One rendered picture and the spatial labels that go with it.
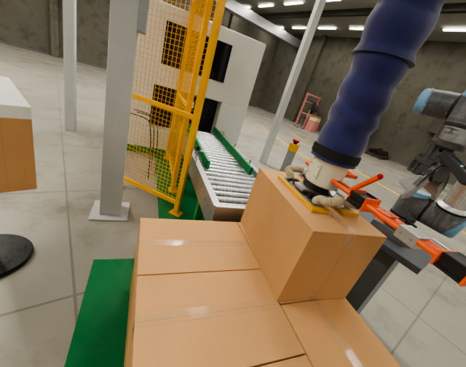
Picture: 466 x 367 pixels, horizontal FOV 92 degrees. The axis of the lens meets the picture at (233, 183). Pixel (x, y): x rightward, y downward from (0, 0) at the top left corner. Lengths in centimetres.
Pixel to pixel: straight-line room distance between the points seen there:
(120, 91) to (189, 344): 158
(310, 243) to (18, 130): 130
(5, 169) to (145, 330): 93
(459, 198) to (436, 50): 1424
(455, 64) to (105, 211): 1500
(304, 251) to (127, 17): 169
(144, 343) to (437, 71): 1526
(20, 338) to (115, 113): 138
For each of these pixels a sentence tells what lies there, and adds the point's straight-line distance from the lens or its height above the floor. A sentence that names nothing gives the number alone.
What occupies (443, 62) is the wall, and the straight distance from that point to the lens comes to 1546.
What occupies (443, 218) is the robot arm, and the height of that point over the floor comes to 101.
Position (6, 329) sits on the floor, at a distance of 169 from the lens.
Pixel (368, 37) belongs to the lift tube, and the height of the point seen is 164.
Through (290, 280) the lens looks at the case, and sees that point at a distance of 107.
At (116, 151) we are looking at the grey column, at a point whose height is 62.
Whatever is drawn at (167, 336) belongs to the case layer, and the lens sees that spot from 93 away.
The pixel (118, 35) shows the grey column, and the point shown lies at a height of 141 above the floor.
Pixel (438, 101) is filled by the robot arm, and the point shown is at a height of 149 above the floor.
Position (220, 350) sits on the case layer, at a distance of 95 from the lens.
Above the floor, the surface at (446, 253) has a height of 110.
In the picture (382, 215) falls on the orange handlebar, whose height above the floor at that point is 108.
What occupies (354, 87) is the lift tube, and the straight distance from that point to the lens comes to 110.
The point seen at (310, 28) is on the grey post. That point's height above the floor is 251.
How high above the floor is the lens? 135
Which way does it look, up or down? 23 degrees down
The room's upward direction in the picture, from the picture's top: 18 degrees clockwise
